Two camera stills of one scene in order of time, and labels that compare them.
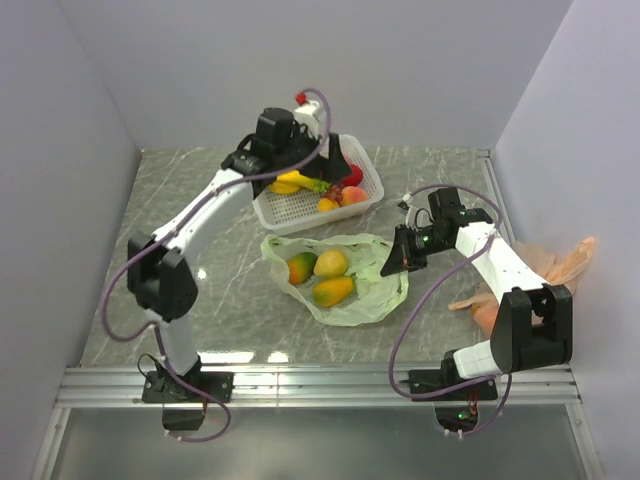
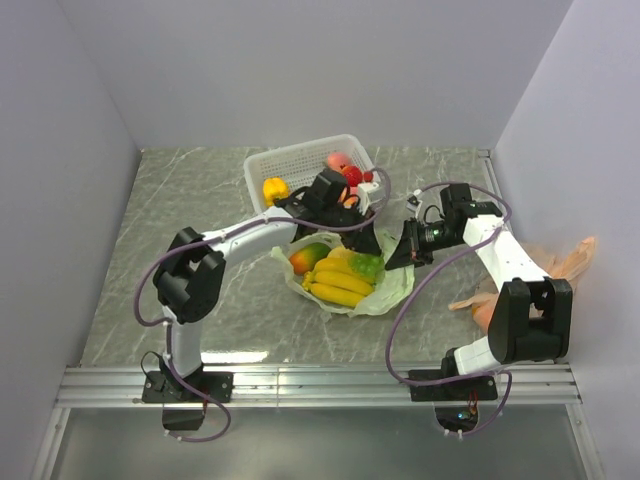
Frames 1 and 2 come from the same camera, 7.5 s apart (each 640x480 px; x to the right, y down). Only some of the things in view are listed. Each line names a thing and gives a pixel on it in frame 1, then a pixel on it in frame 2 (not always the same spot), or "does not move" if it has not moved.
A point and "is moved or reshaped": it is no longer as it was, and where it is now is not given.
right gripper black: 402,257 does not move
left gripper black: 333,169 to 363,240
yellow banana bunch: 289,182 to 336,281
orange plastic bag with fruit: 563,269 does not move
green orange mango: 301,267 is moved or reshaped
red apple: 355,178 does not move
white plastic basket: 284,214 is moved or reshaped
